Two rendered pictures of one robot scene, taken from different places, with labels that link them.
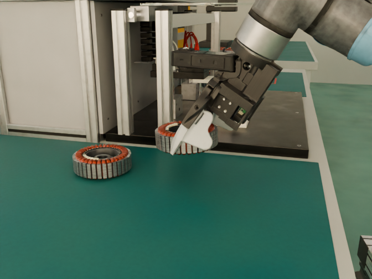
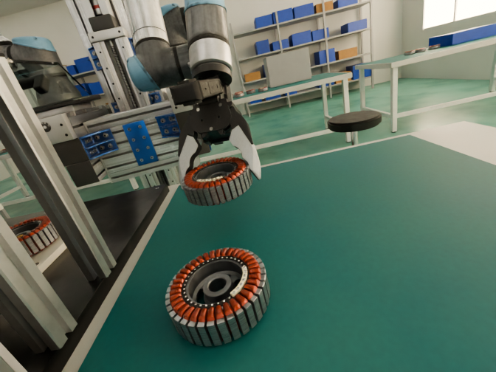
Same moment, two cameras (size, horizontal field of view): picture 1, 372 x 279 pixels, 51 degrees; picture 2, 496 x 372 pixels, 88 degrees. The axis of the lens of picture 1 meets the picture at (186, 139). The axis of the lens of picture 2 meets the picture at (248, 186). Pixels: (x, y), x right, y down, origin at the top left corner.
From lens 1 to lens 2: 80 cm
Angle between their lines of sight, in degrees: 92
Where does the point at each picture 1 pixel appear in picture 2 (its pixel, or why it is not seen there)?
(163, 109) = (84, 234)
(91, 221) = (358, 233)
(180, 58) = (204, 87)
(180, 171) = (211, 232)
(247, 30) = (224, 51)
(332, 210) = not seen: hidden behind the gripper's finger
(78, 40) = not seen: outside the picture
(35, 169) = not seen: outside the picture
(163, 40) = (21, 119)
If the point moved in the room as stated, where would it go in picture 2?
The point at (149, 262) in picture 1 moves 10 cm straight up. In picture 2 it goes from (370, 187) to (368, 132)
